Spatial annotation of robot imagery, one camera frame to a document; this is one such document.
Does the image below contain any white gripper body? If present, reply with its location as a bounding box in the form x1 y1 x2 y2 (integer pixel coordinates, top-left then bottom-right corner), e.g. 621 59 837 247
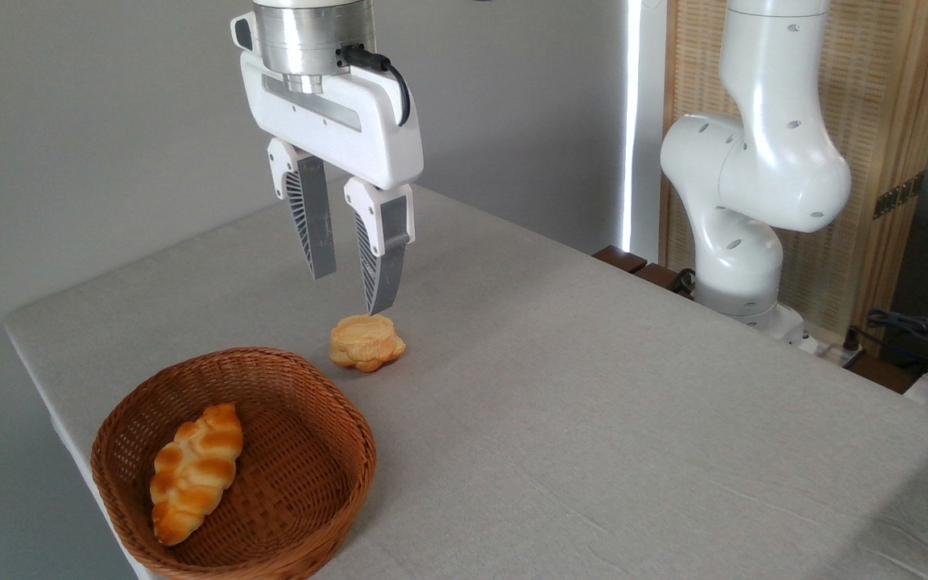
239 52 425 192

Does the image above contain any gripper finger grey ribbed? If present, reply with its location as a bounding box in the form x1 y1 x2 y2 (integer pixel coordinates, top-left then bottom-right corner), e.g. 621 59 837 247
267 137 338 281
342 177 416 317

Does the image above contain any braided golden bread loaf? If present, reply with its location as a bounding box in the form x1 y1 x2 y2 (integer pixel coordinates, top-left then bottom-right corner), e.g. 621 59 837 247
150 403 244 547

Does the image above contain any round flower-shaped bread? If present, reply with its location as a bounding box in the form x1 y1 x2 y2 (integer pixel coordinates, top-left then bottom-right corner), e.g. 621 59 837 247
329 314 407 373

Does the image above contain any dark brown wooden block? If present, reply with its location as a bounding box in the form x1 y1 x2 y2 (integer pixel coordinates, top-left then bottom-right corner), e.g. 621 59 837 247
633 263 695 300
593 246 648 274

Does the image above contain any brown wicker basket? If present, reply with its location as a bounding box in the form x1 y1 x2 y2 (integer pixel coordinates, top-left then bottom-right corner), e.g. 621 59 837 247
91 347 377 580

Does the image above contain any grey tablecloth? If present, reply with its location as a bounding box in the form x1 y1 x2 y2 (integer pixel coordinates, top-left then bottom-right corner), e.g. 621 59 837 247
3 184 928 580

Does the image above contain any white power strip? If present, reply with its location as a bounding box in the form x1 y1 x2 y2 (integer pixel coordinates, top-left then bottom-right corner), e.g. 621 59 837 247
801 334 865 365

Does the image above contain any bamboo folding screen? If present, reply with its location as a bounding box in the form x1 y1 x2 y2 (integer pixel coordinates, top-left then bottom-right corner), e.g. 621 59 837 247
661 0 928 339

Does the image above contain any metal screen hinge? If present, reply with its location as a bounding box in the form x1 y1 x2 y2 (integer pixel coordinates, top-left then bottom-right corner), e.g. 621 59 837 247
873 172 926 220

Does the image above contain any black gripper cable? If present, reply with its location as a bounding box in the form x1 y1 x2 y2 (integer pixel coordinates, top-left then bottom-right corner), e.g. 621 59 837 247
338 44 413 128

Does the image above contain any black cable bundle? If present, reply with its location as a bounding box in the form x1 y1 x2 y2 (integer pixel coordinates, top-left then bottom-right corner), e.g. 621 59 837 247
865 309 928 381

